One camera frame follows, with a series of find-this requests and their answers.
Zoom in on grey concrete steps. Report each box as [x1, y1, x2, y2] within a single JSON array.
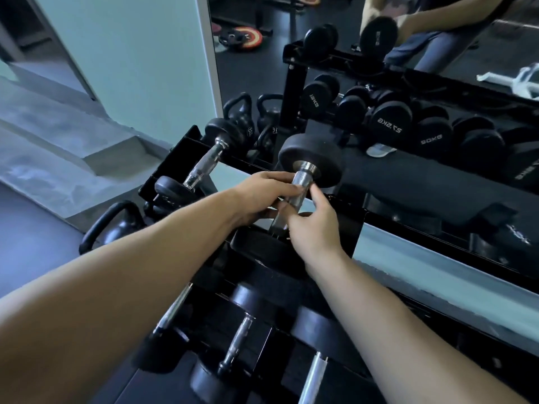
[[0, 58, 173, 232]]

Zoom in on person's right forearm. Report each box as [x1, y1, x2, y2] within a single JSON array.
[[305, 252, 529, 404]]

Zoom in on person's left hand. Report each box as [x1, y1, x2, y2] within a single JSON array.
[[230, 170, 305, 228]]

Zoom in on black rubber floor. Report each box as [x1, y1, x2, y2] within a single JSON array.
[[0, 180, 177, 404]]

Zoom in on row of black dumbbells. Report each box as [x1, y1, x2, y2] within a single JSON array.
[[133, 264, 380, 404]]

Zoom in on black metal dumbbell rack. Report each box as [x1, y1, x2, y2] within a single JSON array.
[[139, 125, 539, 404]]

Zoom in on large wall mirror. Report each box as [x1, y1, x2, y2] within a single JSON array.
[[208, 0, 539, 282]]

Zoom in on person's right hand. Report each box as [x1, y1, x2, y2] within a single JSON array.
[[285, 182, 349, 280]]

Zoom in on small black round dumbbell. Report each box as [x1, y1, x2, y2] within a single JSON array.
[[152, 117, 246, 206]]

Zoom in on medium black round dumbbell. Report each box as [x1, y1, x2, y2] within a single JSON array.
[[229, 133, 344, 281]]

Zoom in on glossy black kettlebell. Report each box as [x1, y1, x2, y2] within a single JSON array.
[[79, 200, 147, 256], [142, 199, 177, 222]]

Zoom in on person's left forearm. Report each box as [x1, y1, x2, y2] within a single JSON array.
[[0, 191, 243, 404]]

